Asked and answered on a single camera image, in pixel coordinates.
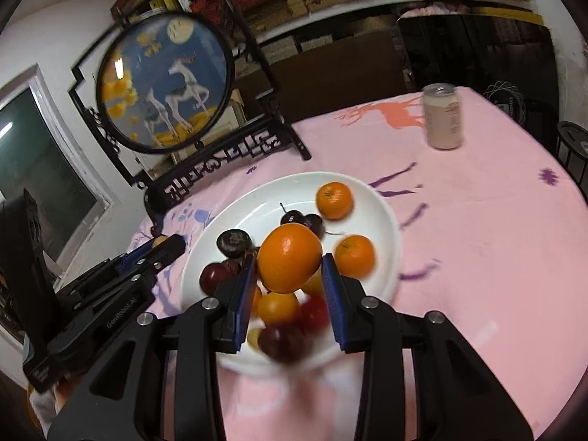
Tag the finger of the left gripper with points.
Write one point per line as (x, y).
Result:
(162, 255)
(128, 260)

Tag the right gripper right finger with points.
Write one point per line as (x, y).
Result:
(351, 311)

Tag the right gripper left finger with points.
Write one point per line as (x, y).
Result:
(236, 298)

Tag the small orange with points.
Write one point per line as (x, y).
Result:
(257, 296)

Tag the dark red plum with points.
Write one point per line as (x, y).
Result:
(213, 275)
(284, 344)

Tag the yellow longan fruit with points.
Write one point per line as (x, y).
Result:
(253, 337)

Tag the mandarin orange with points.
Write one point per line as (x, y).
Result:
(288, 258)
(355, 257)
(335, 201)

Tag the person's left hand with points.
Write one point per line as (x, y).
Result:
(64, 390)

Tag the red cherry tomato lower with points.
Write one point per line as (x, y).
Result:
(313, 315)

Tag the orange cherry tomato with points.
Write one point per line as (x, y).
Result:
(276, 309)

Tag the yellow plum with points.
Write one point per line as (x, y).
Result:
(314, 286)

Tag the dark water chestnut top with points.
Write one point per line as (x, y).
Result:
(234, 243)

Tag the dark cherry left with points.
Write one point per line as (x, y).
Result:
(291, 216)

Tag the dark cherry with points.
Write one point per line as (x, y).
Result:
(315, 223)
(291, 216)

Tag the dark cherry right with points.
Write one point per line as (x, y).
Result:
(315, 223)

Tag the white framed window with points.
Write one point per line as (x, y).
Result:
(39, 155)

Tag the round deer embroidery screen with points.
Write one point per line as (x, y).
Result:
(152, 90)

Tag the pink printed tablecloth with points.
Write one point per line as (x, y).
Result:
(494, 233)

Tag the pink beverage can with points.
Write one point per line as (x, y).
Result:
(442, 116)

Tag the black stool right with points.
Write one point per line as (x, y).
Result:
(571, 150)

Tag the black chair back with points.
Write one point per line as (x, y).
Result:
(509, 62)

